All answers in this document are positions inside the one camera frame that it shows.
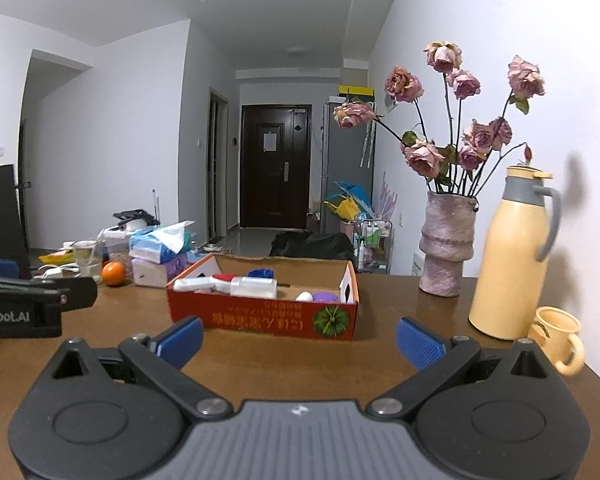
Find pink stone vase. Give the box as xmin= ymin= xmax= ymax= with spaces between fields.
xmin=419 ymin=191 xmax=480 ymax=297

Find cream mug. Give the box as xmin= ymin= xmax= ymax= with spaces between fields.
xmin=527 ymin=306 xmax=586 ymax=375

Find grey refrigerator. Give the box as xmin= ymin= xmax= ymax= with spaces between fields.
xmin=321 ymin=100 xmax=376 ymax=233

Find yellow shopping bag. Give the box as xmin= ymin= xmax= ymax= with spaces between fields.
xmin=330 ymin=199 xmax=361 ymax=221

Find blue tissue pack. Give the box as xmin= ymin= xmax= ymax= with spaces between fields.
xmin=129 ymin=220 xmax=196 ymax=265

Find orange-edged cardboard box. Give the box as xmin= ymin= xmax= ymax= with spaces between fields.
xmin=166 ymin=253 xmax=360 ymax=342

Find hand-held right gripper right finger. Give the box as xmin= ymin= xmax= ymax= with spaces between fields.
xmin=367 ymin=316 xmax=548 ymax=418

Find red lint brush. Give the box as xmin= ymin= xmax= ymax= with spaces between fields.
xmin=172 ymin=274 xmax=237 ymax=295

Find yellow thermos jug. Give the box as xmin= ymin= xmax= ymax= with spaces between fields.
xmin=468 ymin=165 xmax=562 ymax=341

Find black clamp device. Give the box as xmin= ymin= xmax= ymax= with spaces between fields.
xmin=112 ymin=208 xmax=158 ymax=231

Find black plastic bag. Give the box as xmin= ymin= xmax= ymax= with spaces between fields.
xmin=270 ymin=230 xmax=356 ymax=261

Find purple feather decoration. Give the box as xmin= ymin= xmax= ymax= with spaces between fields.
xmin=377 ymin=172 xmax=398 ymax=221

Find black monitor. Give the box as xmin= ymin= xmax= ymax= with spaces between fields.
xmin=0 ymin=164 xmax=31 ymax=281

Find orange fruit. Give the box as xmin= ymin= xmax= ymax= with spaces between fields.
xmin=101 ymin=261 xmax=127 ymax=287

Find clear glass cup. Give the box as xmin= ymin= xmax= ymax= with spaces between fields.
xmin=72 ymin=241 xmax=103 ymax=281

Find yellow and black box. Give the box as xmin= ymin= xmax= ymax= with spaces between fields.
xmin=339 ymin=85 xmax=375 ymax=102

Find dark brown entry door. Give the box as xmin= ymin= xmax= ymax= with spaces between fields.
xmin=240 ymin=105 xmax=312 ymax=229

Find metal trolley cart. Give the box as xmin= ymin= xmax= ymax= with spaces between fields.
xmin=354 ymin=217 xmax=393 ymax=275

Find glass sliding door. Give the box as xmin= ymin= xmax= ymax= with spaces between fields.
xmin=207 ymin=87 xmax=229 ymax=243

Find white plastic bottle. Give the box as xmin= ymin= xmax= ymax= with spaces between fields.
xmin=230 ymin=276 xmax=280 ymax=300

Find dried pink rose bouquet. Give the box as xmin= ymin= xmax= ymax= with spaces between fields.
xmin=333 ymin=41 xmax=547 ymax=198

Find white charger cable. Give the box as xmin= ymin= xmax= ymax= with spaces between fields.
xmin=32 ymin=262 xmax=81 ymax=281

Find purple tissue pack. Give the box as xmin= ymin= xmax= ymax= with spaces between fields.
xmin=131 ymin=254 xmax=188 ymax=289

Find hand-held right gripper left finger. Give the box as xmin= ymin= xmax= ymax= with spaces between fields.
xmin=55 ymin=316 xmax=233 ymax=418

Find blue folding frame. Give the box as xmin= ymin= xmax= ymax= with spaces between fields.
xmin=334 ymin=181 xmax=373 ymax=211

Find folded pale umbrella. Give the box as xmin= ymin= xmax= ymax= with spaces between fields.
xmin=361 ymin=120 xmax=376 ymax=168

